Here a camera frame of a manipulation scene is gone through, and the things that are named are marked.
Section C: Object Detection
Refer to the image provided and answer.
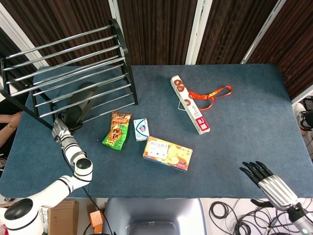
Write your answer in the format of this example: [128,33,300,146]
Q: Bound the long white foil box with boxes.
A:
[170,75,211,136]

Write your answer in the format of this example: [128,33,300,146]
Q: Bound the small white blue box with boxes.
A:
[133,118,150,142]

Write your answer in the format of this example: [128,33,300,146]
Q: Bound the black metal shoe rack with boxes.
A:
[0,18,139,130]

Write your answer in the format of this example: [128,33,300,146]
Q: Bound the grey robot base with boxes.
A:
[101,197,206,235]

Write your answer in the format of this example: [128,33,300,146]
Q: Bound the blue table cloth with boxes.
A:
[0,64,313,199]

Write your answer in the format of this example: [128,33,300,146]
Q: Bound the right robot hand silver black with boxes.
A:
[239,161,298,211]

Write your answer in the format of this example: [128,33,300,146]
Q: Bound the black slipper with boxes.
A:
[62,82,99,128]

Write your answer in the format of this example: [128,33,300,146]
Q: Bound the white sneaker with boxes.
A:
[294,102,313,136]

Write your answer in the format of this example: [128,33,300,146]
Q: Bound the brown cardboard box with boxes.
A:
[39,199,80,235]

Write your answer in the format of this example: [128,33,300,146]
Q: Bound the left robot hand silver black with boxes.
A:
[51,111,83,141]

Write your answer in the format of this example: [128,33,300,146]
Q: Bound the small orange box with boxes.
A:
[89,210,105,235]

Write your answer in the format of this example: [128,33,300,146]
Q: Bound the orange lanyard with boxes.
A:
[187,85,232,111]

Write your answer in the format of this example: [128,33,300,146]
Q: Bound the green orange snack bag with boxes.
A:
[102,112,132,151]

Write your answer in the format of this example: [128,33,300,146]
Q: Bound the black cables on floor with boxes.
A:
[209,198,313,235]

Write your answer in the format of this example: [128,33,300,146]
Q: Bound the person's forearm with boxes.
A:
[0,111,23,148]

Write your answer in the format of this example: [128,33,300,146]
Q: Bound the orange yellow biscuit box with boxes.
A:
[142,136,193,172]

